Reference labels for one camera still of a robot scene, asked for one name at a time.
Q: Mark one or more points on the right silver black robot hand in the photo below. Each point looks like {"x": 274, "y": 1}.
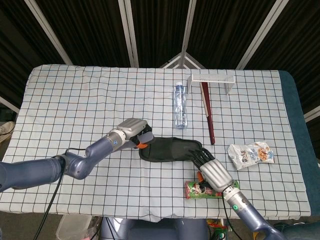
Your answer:
{"x": 216, "y": 175}

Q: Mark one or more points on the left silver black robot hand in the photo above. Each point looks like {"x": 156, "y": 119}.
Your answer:
{"x": 133, "y": 127}

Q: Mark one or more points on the black rubber slipper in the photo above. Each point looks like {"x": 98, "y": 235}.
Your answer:
{"x": 170, "y": 148}

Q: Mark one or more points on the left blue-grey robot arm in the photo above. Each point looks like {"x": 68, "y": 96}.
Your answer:
{"x": 37, "y": 172}

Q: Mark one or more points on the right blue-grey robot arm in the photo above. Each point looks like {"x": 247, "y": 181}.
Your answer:
{"x": 250, "y": 212}

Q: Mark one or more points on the green Pringles can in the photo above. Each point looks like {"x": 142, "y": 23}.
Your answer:
{"x": 197, "y": 190}

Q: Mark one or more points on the silver snack bag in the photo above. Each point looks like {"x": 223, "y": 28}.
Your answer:
{"x": 250, "y": 155}

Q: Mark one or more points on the white black checkered tablecloth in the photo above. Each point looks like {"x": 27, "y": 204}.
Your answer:
{"x": 100, "y": 100}

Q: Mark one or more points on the clear plastic water bottle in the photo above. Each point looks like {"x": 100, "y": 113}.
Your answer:
{"x": 180, "y": 107}

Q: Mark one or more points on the dark red folded fan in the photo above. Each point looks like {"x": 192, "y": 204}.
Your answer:
{"x": 207, "y": 107}

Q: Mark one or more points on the teal padded table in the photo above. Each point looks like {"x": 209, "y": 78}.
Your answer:
{"x": 297, "y": 120}

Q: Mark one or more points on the teal upholstered seat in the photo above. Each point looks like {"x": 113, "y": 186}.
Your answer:
{"x": 300, "y": 232}

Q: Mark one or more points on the clear plastic storage box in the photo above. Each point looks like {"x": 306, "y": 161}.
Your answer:
{"x": 72, "y": 227}

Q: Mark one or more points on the white sneaker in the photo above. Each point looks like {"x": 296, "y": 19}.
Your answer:
{"x": 6, "y": 130}

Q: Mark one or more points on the dark folding screen white frame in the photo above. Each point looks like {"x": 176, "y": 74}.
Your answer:
{"x": 100, "y": 25}

